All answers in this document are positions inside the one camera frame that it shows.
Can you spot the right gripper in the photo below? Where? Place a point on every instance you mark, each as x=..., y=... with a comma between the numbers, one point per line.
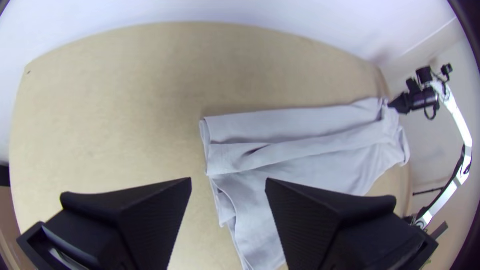
x=422, y=98

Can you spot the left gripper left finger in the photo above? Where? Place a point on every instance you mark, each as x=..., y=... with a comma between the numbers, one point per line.
x=127, y=225

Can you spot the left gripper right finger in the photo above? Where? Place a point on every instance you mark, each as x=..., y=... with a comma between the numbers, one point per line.
x=337, y=232

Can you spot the grey t-shirt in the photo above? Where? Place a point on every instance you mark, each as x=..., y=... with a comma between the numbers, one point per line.
x=300, y=150

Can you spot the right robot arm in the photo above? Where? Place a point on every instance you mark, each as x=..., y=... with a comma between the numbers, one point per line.
x=455, y=111

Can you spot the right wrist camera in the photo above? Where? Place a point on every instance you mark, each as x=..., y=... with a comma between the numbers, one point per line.
x=424, y=74

